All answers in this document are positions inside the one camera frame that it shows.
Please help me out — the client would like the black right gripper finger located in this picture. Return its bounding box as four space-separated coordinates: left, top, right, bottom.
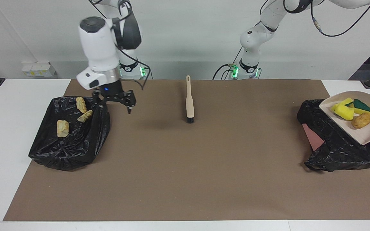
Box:
91 91 108 111
122 91 137 115

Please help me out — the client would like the green and yellow sponge piece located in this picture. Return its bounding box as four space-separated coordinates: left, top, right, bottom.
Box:
349 99 370 115

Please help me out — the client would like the brown bread roll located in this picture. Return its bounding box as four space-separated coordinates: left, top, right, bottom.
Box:
352 112 370 130

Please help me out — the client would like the large yellow sponge piece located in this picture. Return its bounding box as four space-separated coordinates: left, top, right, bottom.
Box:
334 103 356 121

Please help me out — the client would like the pale bread chunk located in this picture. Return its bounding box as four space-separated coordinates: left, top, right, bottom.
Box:
57 120 70 138

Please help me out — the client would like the small yellow sponge piece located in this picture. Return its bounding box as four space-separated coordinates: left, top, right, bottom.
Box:
330 98 354 113

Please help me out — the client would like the beige brush with black bristles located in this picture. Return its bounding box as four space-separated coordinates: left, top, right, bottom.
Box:
185 75 195 124

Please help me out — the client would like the black trash bag bin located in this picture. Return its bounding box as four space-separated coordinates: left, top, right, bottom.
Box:
28 96 111 171

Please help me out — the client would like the black bag lining pink bin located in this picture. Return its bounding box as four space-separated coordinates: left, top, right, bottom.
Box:
297 99 370 172

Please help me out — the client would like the brown paper table mat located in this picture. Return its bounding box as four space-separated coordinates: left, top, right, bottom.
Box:
4 79 370 222

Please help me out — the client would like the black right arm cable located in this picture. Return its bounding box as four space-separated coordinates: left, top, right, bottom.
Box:
89 0 153 91

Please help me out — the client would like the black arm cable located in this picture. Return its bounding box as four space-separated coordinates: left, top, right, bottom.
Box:
310 0 370 38
89 0 153 91

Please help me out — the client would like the white wall box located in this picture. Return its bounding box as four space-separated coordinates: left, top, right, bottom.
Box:
22 62 57 77

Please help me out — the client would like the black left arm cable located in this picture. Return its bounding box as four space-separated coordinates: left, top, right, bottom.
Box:
310 0 370 38

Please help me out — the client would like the black left base cable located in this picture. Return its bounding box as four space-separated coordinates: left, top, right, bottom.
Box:
212 48 245 80

